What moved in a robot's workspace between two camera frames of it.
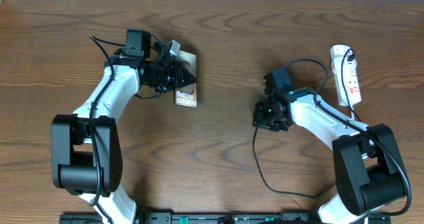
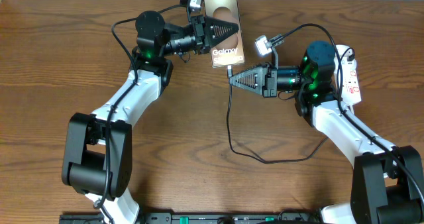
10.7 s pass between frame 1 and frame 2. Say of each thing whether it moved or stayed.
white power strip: stayed
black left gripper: moved
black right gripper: moved
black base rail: stayed
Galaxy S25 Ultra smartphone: moved
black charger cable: moved
